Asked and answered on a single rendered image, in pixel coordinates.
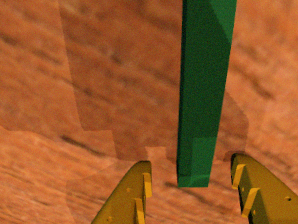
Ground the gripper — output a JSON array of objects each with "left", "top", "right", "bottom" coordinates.
[{"left": 91, "top": 153, "right": 298, "bottom": 224}]

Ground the green rod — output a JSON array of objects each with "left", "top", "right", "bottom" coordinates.
[{"left": 176, "top": 0, "right": 237, "bottom": 188}]

